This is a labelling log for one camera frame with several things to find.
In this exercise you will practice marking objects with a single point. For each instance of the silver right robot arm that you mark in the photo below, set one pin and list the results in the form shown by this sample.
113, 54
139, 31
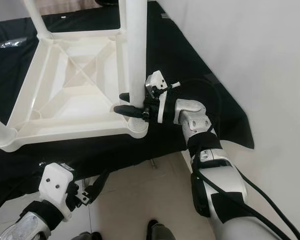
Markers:
195, 115

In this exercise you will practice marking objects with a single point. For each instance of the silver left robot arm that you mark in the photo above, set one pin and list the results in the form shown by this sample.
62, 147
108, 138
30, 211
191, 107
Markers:
27, 227

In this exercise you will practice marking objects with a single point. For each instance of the grey robot left foot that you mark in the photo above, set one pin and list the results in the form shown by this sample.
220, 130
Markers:
85, 236

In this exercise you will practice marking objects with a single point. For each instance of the grey robot foot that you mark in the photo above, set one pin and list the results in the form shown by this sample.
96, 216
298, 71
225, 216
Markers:
161, 232
85, 236

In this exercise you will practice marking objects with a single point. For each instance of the black tablecloth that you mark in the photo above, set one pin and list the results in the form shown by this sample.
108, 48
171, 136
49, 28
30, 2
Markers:
185, 55

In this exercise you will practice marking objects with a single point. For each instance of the large grey tape patch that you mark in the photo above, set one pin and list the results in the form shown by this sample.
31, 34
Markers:
213, 80

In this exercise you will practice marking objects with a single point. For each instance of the grey robot right foot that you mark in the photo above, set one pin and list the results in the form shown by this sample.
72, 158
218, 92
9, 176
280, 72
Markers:
161, 232

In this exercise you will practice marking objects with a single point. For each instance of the small grey tape strip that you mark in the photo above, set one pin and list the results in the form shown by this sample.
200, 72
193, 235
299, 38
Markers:
165, 16

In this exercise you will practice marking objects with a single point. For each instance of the clear plastic bag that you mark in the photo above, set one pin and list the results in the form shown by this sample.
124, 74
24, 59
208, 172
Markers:
7, 43

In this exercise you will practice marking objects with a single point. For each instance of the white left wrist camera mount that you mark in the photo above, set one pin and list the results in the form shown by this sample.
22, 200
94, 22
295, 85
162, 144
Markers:
56, 185

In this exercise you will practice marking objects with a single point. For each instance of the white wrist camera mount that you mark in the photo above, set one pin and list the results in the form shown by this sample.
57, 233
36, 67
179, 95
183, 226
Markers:
56, 185
154, 80

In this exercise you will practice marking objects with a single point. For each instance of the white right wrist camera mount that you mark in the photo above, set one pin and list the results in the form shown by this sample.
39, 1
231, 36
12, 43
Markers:
154, 80

